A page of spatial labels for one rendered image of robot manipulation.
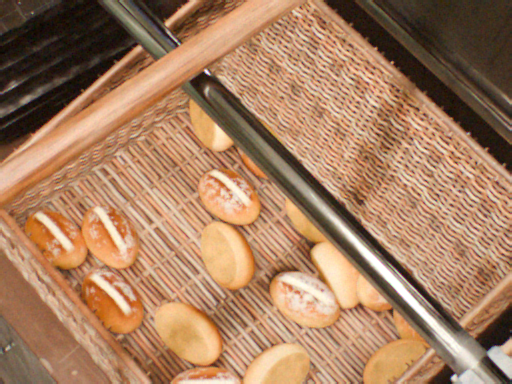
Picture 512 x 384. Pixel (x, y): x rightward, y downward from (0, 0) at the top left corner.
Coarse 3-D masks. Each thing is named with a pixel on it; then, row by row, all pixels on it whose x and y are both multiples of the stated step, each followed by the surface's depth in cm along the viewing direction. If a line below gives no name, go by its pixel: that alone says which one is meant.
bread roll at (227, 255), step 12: (204, 228) 158; (216, 228) 156; (228, 228) 156; (204, 240) 157; (216, 240) 155; (228, 240) 154; (240, 240) 155; (204, 252) 157; (216, 252) 155; (228, 252) 154; (240, 252) 154; (216, 264) 155; (228, 264) 154; (240, 264) 153; (252, 264) 155; (216, 276) 155; (228, 276) 154; (240, 276) 153; (228, 288) 155
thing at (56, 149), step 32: (256, 0) 105; (288, 0) 105; (224, 32) 103; (256, 32) 105; (160, 64) 101; (192, 64) 101; (128, 96) 99; (160, 96) 101; (64, 128) 97; (96, 128) 98; (32, 160) 96; (64, 160) 97; (0, 192) 94
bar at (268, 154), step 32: (128, 0) 108; (128, 32) 108; (160, 32) 106; (192, 96) 105; (224, 96) 103; (224, 128) 103; (256, 128) 102; (256, 160) 101; (288, 160) 100; (288, 192) 100; (320, 192) 99; (320, 224) 98; (352, 224) 98; (352, 256) 97; (384, 256) 96; (384, 288) 96; (416, 288) 95; (416, 320) 94; (448, 320) 94; (448, 352) 93; (480, 352) 92
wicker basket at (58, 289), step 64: (192, 0) 152; (320, 0) 150; (128, 64) 151; (256, 64) 164; (320, 64) 155; (384, 64) 145; (128, 128) 164; (192, 128) 170; (320, 128) 160; (384, 128) 151; (448, 128) 142; (64, 192) 164; (128, 192) 165; (192, 192) 165; (256, 192) 165; (384, 192) 156; (448, 192) 146; (192, 256) 160; (256, 256) 161; (64, 320) 154; (256, 320) 156; (384, 320) 157
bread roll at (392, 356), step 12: (384, 348) 149; (396, 348) 148; (408, 348) 148; (420, 348) 148; (372, 360) 148; (384, 360) 148; (396, 360) 148; (408, 360) 148; (372, 372) 147; (384, 372) 147; (396, 372) 147
